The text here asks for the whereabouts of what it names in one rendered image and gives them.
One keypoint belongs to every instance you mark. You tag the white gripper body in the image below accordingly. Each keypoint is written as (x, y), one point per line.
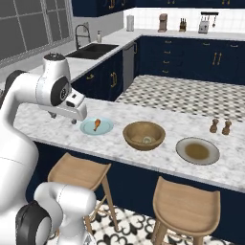
(68, 112)

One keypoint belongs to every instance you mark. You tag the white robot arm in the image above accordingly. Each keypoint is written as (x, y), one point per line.
(19, 95)

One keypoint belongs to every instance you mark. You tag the chicken drumstick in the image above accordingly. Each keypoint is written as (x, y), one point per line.
(96, 124)

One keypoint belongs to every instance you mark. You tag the wooden bowl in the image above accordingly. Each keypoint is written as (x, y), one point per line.
(132, 138)

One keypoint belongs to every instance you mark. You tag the light blue plate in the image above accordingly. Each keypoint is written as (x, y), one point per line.
(103, 129)

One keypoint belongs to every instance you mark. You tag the navy sink cupboards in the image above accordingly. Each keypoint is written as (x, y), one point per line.
(102, 79)

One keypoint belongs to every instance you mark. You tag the wooden bar stool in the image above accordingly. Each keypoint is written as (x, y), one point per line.
(78, 173)
(186, 207)

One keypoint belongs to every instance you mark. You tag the black sink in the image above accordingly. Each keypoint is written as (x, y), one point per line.
(92, 51)

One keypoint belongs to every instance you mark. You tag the steel dishwasher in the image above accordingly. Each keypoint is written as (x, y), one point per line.
(128, 65)

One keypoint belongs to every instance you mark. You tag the black spring tap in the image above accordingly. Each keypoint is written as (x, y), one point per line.
(79, 33)

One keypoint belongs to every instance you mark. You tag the white soap dispenser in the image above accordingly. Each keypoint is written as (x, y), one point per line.
(99, 37)

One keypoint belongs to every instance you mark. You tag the navy island counter base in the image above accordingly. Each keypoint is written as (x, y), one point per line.
(134, 185)

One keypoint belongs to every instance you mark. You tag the grey framed window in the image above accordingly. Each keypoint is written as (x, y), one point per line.
(32, 25)

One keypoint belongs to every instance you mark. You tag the white paper towel roll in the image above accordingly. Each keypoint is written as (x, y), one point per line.
(129, 23)

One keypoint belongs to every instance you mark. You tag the grey plate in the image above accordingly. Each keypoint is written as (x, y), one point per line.
(181, 150)

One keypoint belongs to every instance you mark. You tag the brown wooden shaker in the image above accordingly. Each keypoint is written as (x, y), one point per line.
(214, 125)
(227, 127)

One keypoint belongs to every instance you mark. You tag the silver toaster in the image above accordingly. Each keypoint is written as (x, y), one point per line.
(203, 26)

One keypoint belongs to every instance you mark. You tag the hanging kitchen tool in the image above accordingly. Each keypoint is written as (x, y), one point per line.
(214, 21)

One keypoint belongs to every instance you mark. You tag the navy wall cupboards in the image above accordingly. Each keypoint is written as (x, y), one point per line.
(92, 7)

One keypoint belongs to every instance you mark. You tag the black tool rail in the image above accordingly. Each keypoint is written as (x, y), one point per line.
(209, 13)

